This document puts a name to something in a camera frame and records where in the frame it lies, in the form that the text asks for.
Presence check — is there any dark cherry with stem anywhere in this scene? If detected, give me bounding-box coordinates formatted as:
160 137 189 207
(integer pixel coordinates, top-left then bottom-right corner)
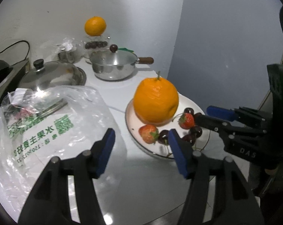
189 125 202 139

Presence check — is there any strawberry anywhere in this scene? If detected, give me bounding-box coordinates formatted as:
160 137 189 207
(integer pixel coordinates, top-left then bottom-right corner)
138 124 159 144
178 113 195 130

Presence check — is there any large orange with stem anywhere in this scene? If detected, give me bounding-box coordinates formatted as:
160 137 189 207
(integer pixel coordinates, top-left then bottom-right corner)
133 72 179 126

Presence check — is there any white plate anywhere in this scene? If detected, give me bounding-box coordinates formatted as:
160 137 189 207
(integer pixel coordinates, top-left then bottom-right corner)
125 94 210 161

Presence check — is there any clear printed plastic bag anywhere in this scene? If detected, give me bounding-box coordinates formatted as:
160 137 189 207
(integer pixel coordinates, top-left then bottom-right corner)
0 86 127 211

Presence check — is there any small steel pot with lid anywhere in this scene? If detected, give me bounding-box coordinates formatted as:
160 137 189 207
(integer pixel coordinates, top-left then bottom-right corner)
89 44 154 81

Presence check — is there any green yellow sponge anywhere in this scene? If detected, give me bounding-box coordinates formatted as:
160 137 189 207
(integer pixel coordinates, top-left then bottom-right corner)
118 48 134 53

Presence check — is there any large steel wok lid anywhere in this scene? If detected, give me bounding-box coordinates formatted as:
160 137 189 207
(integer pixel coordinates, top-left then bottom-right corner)
17 59 86 91

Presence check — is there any clear fruit container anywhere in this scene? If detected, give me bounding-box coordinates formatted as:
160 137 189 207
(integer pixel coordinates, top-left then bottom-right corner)
82 35 110 59

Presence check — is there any steel induction cooker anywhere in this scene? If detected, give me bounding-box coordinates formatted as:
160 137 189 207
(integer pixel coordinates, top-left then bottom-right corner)
0 59 29 105

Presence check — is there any orange atop container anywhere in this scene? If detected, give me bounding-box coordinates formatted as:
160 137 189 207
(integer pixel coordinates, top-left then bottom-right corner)
84 16 106 37

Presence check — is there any black power cable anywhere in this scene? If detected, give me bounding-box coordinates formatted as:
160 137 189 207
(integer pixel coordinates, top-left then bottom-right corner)
0 40 31 65

